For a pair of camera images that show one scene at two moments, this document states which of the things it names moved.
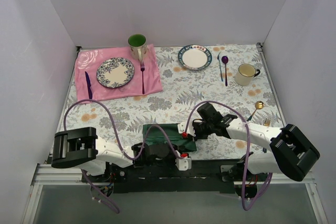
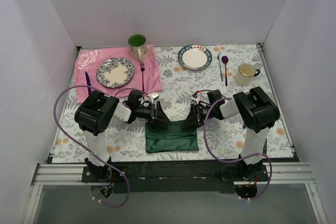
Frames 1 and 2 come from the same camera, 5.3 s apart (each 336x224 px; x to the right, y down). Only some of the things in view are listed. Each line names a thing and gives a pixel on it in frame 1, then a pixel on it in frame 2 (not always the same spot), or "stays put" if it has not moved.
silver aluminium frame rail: (46, 174) stays put
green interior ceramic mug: (138, 44) stays put
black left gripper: (173, 149) to (154, 113)
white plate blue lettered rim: (195, 57) stays put
